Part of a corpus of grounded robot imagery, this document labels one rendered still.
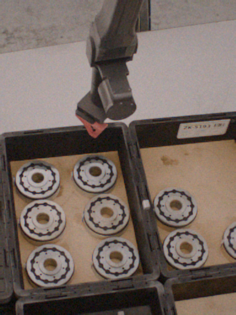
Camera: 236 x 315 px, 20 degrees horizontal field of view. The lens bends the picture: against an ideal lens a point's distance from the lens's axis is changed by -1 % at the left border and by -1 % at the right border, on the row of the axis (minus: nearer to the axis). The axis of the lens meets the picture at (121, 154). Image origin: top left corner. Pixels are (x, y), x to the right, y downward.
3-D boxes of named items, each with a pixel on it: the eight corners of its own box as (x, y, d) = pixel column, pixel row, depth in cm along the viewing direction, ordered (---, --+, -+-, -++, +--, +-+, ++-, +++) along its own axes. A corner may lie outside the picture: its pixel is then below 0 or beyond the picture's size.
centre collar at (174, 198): (161, 199, 155) (162, 198, 155) (181, 194, 156) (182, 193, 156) (169, 218, 153) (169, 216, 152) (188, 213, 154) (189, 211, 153)
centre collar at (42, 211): (30, 211, 150) (30, 209, 150) (52, 208, 151) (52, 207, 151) (32, 230, 148) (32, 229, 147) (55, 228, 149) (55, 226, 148)
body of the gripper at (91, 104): (132, 95, 136) (136, 71, 130) (102, 127, 131) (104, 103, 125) (106, 79, 138) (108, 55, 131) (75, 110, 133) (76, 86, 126)
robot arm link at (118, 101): (133, 25, 120) (86, 32, 118) (153, 73, 114) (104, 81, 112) (126, 69, 130) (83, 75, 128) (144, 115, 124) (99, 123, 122)
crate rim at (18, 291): (-3, 138, 155) (-3, 132, 153) (125, 126, 160) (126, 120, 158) (15, 301, 134) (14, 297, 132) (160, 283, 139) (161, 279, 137)
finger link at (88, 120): (120, 129, 141) (123, 101, 133) (99, 151, 137) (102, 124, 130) (94, 112, 143) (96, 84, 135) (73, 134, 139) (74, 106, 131)
